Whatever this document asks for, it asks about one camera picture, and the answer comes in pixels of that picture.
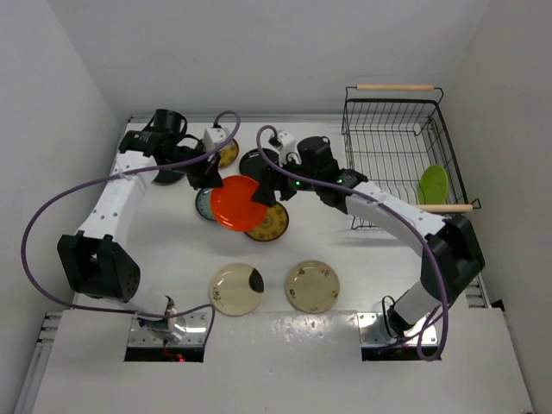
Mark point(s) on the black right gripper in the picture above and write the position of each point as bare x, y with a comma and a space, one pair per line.
266, 193

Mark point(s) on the lime green plate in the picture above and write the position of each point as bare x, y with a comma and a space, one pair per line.
433, 186

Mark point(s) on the cream plate with black patch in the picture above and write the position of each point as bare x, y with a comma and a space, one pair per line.
236, 289

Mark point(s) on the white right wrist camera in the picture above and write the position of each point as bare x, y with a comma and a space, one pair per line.
285, 144

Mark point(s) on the glossy black plate right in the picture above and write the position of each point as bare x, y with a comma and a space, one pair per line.
252, 164

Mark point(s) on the yellow patterned plate rear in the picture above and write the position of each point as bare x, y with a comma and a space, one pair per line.
228, 154

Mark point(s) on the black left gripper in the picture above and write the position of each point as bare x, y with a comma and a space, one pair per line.
209, 178

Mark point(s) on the orange plate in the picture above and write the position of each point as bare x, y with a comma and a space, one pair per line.
232, 205

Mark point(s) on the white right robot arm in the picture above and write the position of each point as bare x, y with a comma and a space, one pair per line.
448, 246

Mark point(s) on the glossy black plate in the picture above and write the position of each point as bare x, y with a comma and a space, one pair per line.
168, 177
252, 164

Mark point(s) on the black wire dish rack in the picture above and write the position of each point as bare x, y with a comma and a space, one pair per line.
393, 133

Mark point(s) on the yellow patterned plate front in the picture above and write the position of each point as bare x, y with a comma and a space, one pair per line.
273, 226

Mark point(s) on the blue floral plate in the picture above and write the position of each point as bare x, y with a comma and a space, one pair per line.
202, 204

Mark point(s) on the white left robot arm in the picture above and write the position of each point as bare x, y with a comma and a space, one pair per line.
95, 260

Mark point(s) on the glossy black plate left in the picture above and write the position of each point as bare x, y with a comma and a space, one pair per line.
168, 177

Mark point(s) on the cream floral plate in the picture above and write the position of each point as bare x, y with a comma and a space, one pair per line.
312, 286

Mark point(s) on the yellow patterned plate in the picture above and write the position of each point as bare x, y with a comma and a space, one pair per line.
273, 226
228, 154

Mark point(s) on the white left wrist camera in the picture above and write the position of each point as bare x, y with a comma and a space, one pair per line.
214, 136

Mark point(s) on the metal base plate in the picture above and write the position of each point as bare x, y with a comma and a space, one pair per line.
185, 332
373, 334

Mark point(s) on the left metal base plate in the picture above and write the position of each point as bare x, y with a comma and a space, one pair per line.
185, 332

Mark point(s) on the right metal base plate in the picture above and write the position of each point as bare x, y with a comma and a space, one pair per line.
373, 334

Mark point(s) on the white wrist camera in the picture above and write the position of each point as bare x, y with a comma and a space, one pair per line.
285, 144
214, 136

